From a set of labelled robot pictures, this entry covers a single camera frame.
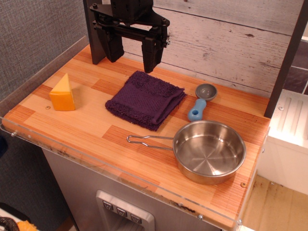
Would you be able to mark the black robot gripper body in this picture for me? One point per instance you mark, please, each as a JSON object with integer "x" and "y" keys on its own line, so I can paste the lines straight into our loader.
{"x": 133, "y": 19}

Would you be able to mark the silver dispenser button panel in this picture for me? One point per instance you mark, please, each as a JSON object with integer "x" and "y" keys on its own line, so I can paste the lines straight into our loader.
{"x": 119, "y": 215}

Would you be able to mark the dark grey right post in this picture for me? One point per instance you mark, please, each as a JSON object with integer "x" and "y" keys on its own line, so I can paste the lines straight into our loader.
{"x": 288, "y": 59}

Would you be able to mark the dark grey left post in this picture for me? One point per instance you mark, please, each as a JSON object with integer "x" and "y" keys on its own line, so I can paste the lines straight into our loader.
{"x": 97, "y": 52}

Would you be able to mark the grey toy fridge cabinet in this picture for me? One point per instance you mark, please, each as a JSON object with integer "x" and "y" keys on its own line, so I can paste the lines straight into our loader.
{"x": 79, "y": 185}

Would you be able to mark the blue grey measuring scoop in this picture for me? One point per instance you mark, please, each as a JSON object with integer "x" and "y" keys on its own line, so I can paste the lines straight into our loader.
{"x": 204, "y": 92}

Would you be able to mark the purple folded rag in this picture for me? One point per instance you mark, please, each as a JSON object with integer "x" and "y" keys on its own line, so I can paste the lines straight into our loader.
{"x": 145, "y": 100}

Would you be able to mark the dark grey post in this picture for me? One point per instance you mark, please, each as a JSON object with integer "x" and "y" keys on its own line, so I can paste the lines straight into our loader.
{"x": 97, "y": 52}
{"x": 288, "y": 59}

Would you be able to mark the orange cheese wedge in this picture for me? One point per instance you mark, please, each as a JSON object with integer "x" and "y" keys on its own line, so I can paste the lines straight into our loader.
{"x": 62, "y": 96}

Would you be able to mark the white toy sink unit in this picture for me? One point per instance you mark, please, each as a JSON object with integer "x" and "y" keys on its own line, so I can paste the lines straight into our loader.
{"x": 284, "y": 157}

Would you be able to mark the clear acrylic edge guard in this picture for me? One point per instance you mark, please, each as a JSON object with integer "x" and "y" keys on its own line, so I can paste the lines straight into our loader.
{"x": 151, "y": 171}

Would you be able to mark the stainless steel saucepan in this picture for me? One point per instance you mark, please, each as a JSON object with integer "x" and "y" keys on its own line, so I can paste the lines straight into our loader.
{"x": 208, "y": 152}

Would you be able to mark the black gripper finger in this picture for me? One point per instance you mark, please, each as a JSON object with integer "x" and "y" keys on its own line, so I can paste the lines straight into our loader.
{"x": 152, "y": 50}
{"x": 110, "y": 45}

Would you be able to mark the orange object bottom left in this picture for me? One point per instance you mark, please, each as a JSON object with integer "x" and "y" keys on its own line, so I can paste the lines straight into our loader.
{"x": 26, "y": 226}

